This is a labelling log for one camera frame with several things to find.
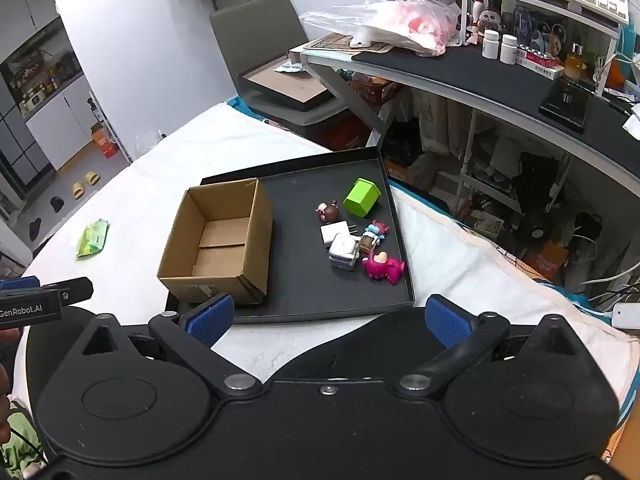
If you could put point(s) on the white power adapter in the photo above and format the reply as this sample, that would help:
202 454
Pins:
627 316

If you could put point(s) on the white charger plug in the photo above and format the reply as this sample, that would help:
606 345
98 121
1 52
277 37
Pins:
334 232

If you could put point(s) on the pink dinosaur figurine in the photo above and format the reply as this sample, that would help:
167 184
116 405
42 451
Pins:
382 266

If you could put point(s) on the red flat box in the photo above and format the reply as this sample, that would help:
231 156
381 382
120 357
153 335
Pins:
537 60

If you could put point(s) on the grey white cabinet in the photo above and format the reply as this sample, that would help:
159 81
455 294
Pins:
35 85

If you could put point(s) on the patterned desk mat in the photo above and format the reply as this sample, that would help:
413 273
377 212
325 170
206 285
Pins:
345 42

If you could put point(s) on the grey chair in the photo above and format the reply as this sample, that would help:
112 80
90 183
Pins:
255 30

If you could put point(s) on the white desk riser shelf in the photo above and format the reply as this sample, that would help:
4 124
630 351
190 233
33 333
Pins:
540 7

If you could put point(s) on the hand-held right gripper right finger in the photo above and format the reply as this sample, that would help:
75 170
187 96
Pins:
446 320

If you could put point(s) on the yellow slipper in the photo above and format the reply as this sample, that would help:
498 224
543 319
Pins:
92 178
77 191

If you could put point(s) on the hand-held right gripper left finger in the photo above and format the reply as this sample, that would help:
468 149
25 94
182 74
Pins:
210 317

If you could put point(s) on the white floor rack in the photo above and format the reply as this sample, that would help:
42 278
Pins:
107 125

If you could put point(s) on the black shallow tray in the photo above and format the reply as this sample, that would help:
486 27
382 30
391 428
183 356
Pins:
300 280

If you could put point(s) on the black curved desk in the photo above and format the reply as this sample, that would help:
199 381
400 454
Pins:
490 80

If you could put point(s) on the black glossy box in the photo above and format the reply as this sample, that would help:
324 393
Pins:
565 105

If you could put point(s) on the amber perfume bottle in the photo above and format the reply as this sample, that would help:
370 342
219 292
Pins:
575 65

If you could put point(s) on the orange cardboard box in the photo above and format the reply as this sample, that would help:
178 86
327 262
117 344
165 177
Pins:
105 142

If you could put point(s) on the white pill bottle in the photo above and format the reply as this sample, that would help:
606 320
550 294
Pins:
491 44
509 50

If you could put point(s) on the white square toy figure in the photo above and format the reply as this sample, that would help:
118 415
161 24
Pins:
345 251

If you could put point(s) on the black framed cardboard panel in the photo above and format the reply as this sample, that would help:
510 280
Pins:
285 87

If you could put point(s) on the red plastic basket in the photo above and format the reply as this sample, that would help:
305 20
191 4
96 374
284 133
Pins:
375 91

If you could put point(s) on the clear plastic bag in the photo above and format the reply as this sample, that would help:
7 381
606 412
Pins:
390 22

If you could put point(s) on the green toy house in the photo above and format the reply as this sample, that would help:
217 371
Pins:
362 196

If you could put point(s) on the brown cardboard box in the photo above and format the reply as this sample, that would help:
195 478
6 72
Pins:
220 245

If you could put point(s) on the black slipper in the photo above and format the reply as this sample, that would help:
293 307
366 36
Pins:
35 230
57 204

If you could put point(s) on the blue-haired red figurine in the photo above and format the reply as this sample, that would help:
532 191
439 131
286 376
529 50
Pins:
374 236

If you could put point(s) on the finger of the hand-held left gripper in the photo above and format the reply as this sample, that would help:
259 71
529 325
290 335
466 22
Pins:
75 291
20 283

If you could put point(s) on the green wet wipes pack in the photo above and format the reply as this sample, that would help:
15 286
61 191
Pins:
92 239

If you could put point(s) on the panda figurine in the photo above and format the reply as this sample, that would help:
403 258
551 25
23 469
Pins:
489 20

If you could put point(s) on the brown-haired small figurine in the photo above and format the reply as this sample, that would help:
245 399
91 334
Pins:
329 211

